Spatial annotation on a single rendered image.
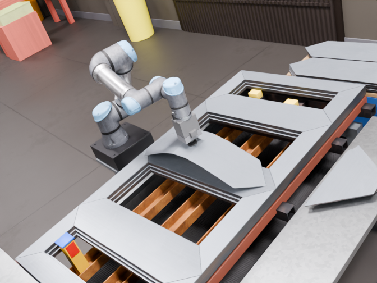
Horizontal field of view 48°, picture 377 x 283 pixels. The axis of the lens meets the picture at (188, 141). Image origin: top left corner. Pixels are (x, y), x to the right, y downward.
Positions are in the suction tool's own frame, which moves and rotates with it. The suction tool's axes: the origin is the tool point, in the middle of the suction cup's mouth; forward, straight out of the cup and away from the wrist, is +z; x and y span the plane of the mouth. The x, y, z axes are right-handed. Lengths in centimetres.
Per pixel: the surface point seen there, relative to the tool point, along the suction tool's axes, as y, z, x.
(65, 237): -63, 8, 7
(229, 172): 0.8, 4.6, -22.0
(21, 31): 62, 57, 605
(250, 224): -8.9, 12.4, -42.3
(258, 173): 9.2, 7.9, -28.6
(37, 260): -76, 10, 8
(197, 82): 135, 97, 224
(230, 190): -3.1, 10.1, -24.9
